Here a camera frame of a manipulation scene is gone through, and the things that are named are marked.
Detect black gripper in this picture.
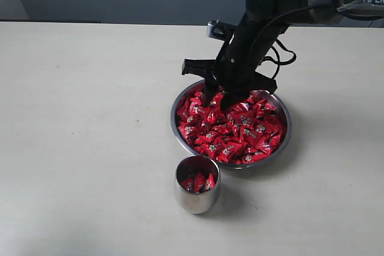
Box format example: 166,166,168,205
182,16,277,112

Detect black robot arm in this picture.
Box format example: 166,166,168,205
182,0,383,110

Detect round steel bowl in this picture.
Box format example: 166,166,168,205
170,80,292,170

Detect pile of red wrapped candies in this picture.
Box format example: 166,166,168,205
176,88,283,164

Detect stainless steel cup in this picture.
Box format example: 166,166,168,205
174,155,221,215

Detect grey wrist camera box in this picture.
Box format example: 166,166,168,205
206,20,236,41

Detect black cable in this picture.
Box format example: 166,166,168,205
259,38,298,80

